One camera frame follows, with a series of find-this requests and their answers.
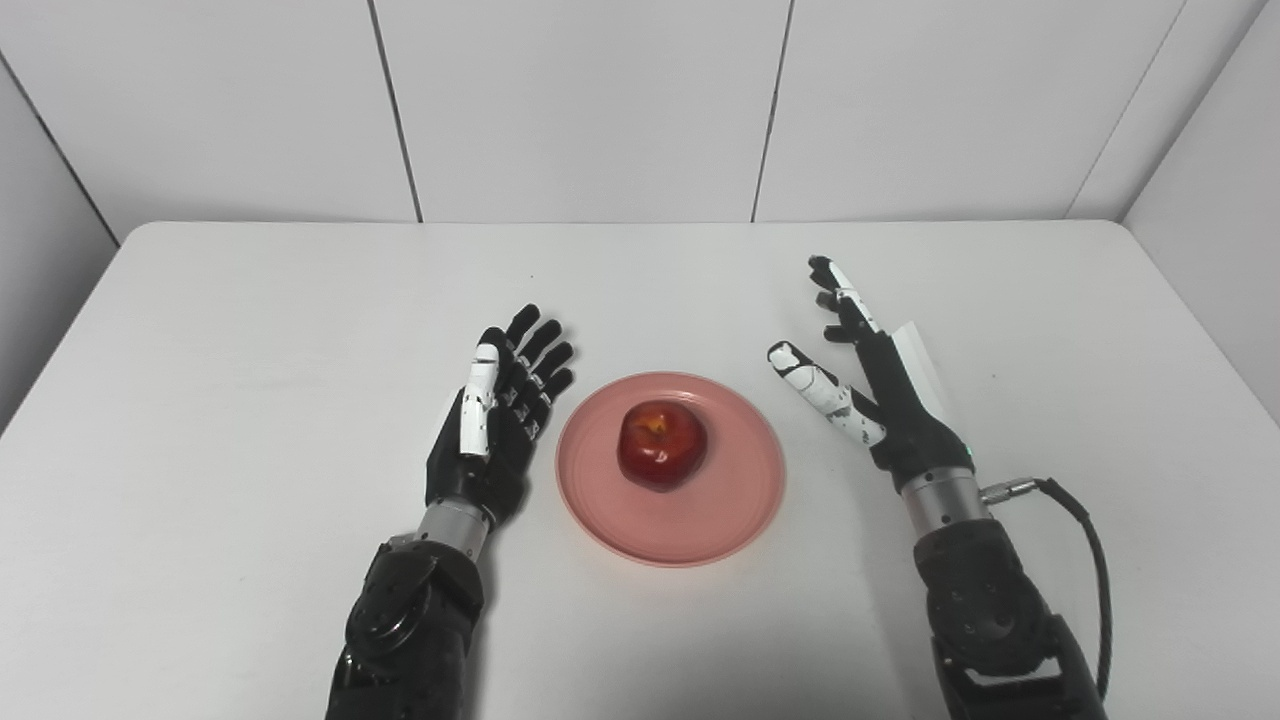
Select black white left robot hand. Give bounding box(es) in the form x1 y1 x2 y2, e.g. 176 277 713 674
425 304 576 529

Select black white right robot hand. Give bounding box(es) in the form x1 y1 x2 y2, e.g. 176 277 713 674
767 256 976 494

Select red apple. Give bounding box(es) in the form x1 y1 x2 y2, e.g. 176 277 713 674
616 400 709 493

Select pink round plate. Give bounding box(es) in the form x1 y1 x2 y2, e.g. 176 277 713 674
555 372 787 569

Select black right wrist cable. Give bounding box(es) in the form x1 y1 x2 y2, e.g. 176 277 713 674
980 478 1114 701

